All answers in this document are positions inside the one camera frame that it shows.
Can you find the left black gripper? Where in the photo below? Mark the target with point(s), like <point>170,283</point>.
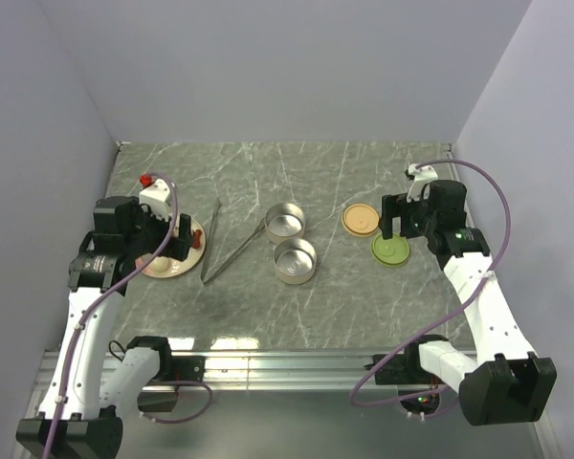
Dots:
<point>142,212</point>

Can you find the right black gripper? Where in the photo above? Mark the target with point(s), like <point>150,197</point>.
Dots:
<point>397,206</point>

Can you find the white egg ball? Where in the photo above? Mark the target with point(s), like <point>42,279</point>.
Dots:
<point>160,264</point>

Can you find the metal tongs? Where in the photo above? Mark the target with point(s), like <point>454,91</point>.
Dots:
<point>206,276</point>

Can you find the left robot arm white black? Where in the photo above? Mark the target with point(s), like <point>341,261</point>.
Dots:
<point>80,415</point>

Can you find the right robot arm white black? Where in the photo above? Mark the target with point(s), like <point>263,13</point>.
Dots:
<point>507,382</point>

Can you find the far steel lunch bowl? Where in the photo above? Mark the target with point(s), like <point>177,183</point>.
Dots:
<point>284,221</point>

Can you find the steel lunch bowl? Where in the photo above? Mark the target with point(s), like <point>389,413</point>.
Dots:
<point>295,261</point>
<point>284,221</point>

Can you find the near steel lunch bowl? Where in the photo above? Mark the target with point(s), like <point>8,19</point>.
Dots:
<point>295,261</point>

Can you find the orange red food pieces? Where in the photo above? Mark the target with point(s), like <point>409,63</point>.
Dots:
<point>196,239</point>

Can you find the orange round lid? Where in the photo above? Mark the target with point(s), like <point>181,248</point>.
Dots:
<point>360,220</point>

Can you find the green round lid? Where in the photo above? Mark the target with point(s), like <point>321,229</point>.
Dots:
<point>392,252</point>

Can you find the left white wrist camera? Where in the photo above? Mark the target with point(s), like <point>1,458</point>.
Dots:
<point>156,195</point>

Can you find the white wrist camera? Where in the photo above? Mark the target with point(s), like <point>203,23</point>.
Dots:
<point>156,195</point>
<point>420,177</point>

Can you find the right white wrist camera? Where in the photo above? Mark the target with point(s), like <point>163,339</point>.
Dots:
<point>420,177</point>

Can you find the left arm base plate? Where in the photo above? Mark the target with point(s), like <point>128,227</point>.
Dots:
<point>185,368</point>

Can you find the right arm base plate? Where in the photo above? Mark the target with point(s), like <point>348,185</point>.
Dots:
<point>400,371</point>

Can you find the aluminium mounting rail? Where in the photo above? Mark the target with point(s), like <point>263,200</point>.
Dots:
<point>251,370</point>

